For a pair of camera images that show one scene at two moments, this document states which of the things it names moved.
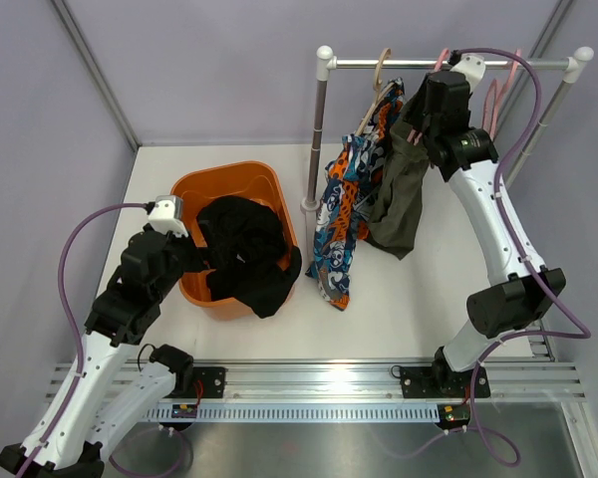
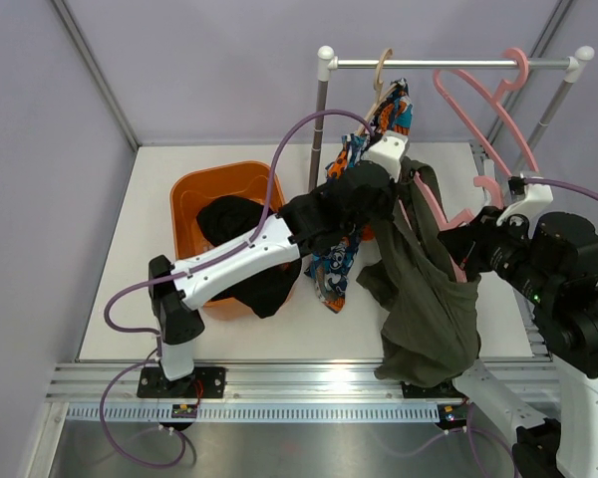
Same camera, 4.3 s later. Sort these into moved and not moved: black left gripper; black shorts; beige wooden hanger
Moved: black left gripper
Not moved: beige wooden hanger; black shorts
